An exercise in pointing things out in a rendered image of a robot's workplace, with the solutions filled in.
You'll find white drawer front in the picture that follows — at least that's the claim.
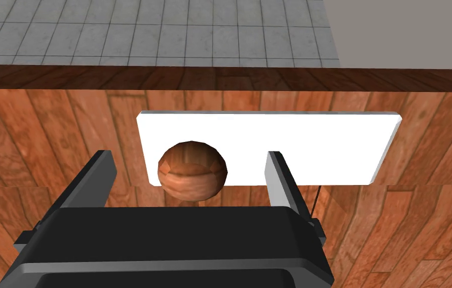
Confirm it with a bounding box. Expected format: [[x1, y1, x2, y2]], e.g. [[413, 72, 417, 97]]
[[136, 111, 402, 187]]

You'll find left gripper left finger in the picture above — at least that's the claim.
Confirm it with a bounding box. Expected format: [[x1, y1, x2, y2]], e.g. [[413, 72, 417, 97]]
[[58, 149, 118, 210]]

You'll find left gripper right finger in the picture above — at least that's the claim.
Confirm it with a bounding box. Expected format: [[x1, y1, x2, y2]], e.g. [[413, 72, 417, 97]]
[[264, 150, 312, 223]]

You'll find brown wooden ball knob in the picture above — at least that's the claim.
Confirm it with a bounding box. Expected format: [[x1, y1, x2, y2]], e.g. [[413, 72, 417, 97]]
[[157, 140, 228, 202]]

